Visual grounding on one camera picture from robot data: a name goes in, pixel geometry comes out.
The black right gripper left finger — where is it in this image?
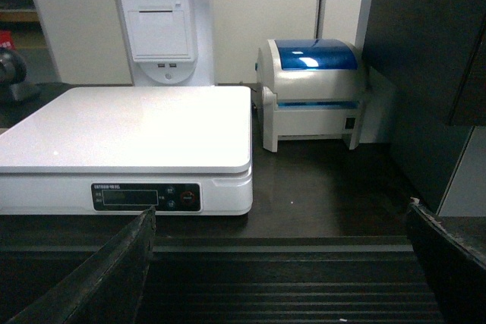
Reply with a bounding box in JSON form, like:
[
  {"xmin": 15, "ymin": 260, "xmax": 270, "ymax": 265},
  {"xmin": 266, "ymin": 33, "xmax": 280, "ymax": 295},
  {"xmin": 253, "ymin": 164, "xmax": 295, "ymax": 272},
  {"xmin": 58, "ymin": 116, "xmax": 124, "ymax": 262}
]
[{"xmin": 8, "ymin": 207, "xmax": 156, "ymax": 323}]

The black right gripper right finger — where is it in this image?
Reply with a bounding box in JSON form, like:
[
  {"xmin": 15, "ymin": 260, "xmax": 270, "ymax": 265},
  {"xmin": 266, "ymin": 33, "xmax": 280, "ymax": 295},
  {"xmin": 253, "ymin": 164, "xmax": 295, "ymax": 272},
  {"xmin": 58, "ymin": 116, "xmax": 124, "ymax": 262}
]
[{"xmin": 406, "ymin": 199, "xmax": 485, "ymax": 323}]

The black checkout counter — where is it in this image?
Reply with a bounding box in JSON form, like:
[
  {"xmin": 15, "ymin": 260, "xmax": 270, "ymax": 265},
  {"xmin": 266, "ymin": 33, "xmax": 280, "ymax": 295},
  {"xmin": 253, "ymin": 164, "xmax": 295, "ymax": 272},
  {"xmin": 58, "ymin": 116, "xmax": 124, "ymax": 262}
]
[{"xmin": 1, "ymin": 83, "xmax": 444, "ymax": 323}]

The white checkout scale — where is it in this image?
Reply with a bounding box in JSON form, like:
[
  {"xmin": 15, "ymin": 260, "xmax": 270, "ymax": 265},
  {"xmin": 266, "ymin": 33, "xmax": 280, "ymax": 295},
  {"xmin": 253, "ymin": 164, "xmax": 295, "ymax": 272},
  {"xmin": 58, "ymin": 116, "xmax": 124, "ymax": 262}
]
[{"xmin": 1, "ymin": 86, "xmax": 253, "ymax": 215}]

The black barcode scanner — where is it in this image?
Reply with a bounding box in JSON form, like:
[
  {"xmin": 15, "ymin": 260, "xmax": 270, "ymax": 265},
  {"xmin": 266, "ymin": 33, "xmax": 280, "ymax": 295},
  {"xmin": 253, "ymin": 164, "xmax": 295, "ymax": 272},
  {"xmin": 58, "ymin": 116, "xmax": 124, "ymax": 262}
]
[{"xmin": 1, "ymin": 47, "xmax": 40, "ymax": 104}]

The white blue label printer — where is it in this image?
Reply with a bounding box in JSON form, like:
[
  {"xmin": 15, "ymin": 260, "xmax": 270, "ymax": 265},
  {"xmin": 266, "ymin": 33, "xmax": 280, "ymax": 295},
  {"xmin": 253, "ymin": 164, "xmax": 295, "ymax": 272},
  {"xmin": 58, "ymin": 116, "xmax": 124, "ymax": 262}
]
[{"xmin": 255, "ymin": 39, "xmax": 368, "ymax": 153}]

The red fire extinguisher box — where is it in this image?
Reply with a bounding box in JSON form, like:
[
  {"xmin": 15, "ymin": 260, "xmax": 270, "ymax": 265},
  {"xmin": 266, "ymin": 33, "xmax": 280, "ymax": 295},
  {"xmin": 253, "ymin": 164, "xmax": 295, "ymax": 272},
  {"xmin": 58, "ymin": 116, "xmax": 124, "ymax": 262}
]
[{"xmin": 0, "ymin": 30, "xmax": 15, "ymax": 49}]

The white POS terminal stand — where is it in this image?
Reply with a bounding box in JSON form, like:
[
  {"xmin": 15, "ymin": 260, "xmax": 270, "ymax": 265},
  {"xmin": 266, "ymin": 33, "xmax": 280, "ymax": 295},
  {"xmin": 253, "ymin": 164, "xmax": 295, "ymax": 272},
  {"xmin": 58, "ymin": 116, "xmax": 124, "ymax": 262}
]
[{"xmin": 115, "ymin": 0, "xmax": 216, "ymax": 87}]

